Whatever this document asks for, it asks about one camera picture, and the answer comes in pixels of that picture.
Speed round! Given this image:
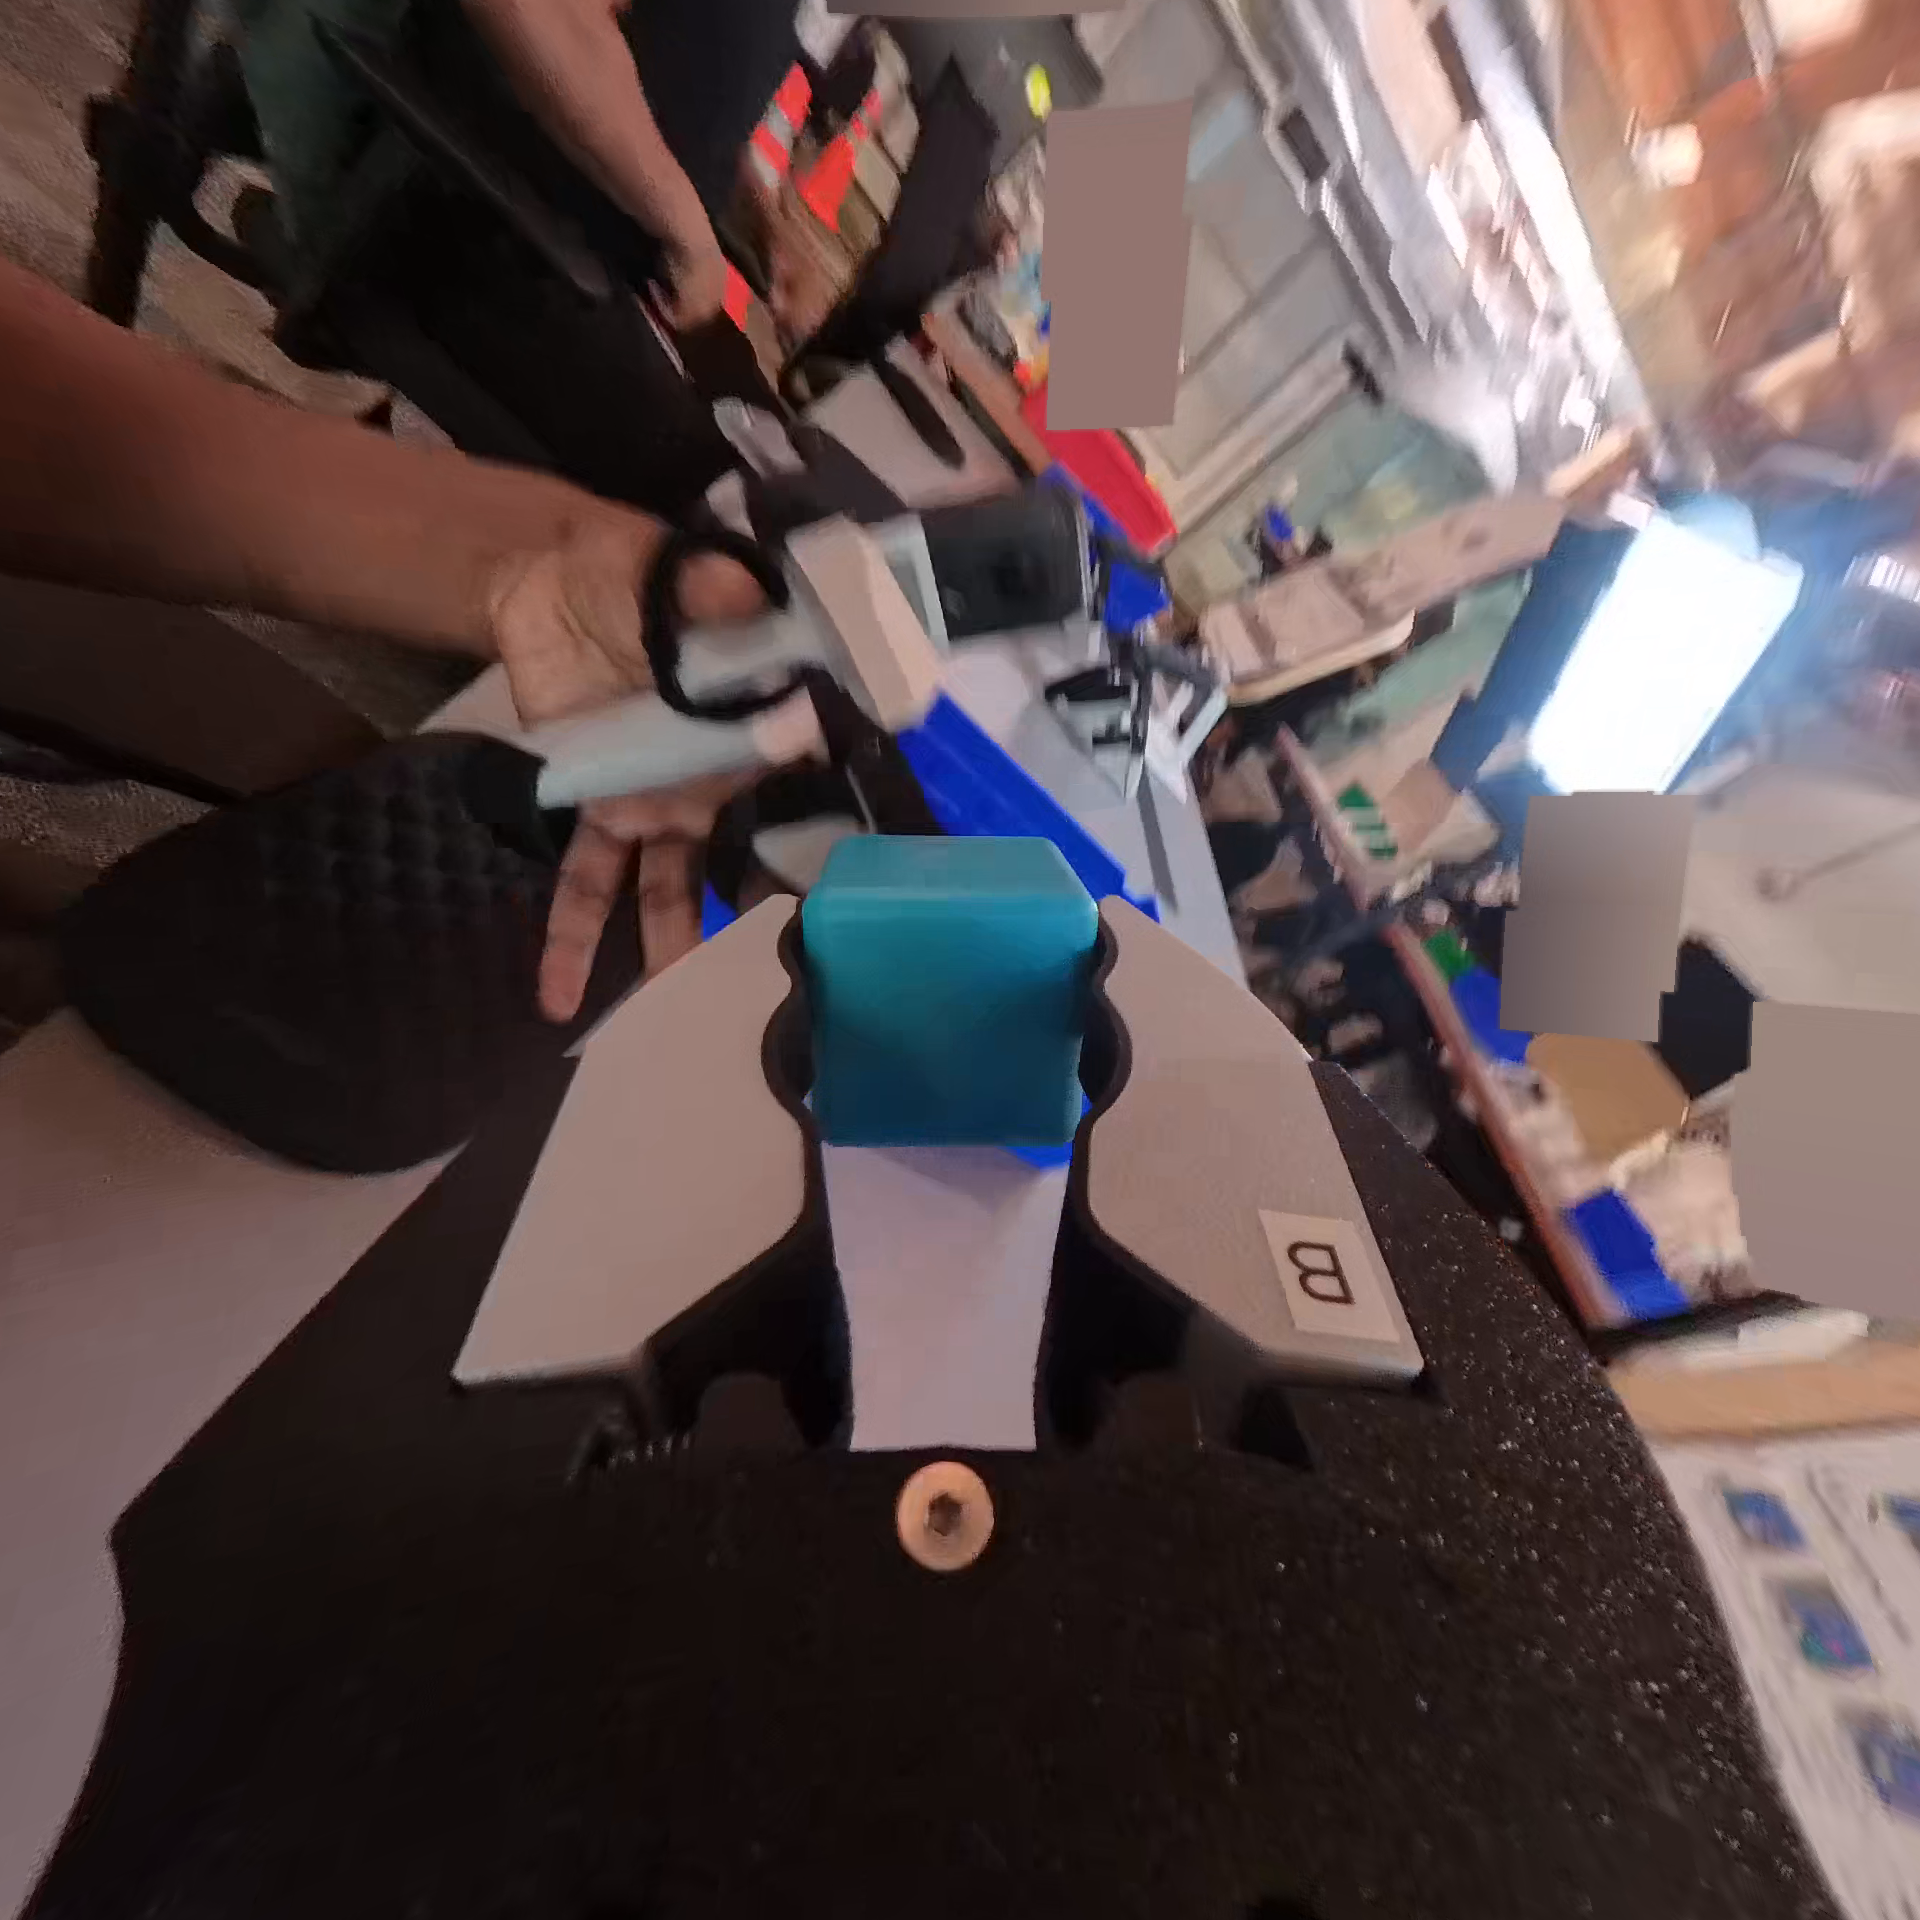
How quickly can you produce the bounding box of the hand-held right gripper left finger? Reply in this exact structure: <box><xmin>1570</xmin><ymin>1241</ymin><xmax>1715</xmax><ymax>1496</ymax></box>
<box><xmin>457</xmin><ymin>892</ymin><xmax>830</xmax><ymax>1397</ymax></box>

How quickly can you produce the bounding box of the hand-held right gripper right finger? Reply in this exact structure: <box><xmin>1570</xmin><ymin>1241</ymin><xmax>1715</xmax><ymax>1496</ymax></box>
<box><xmin>1051</xmin><ymin>892</ymin><xmax>1427</xmax><ymax>1397</ymax></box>

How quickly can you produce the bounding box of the blue plastic bin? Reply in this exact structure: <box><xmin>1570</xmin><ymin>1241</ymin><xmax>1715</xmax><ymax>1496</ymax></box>
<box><xmin>697</xmin><ymin>685</ymin><xmax>1165</xmax><ymax>1172</ymax></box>
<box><xmin>1561</xmin><ymin>1186</ymin><xmax>1701</xmax><ymax>1327</ymax></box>

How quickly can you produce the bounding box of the teal foam cube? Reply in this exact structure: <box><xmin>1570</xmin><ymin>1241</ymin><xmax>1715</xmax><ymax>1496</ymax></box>
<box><xmin>795</xmin><ymin>835</ymin><xmax>1106</xmax><ymax>1155</ymax></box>

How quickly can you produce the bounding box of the person's left forearm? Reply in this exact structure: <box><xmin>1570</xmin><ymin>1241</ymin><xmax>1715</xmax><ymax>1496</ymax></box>
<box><xmin>0</xmin><ymin>256</ymin><xmax>662</xmax><ymax>667</ymax></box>

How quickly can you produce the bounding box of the person's left hand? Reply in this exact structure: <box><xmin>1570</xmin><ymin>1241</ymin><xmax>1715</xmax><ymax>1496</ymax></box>
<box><xmin>479</xmin><ymin>498</ymin><xmax>830</xmax><ymax>1023</ymax></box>

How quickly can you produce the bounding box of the black textured armrest pad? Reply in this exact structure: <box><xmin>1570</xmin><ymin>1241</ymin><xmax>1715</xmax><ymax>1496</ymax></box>
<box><xmin>62</xmin><ymin>737</ymin><xmax>713</xmax><ymax>1176</ymax></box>

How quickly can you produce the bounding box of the printed sign board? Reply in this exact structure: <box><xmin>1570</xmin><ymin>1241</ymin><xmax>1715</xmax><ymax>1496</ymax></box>
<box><xmin>1650</xmin><ymin>1427</ymin><xmax>1920</xmax><ymax>1920</ymax></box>

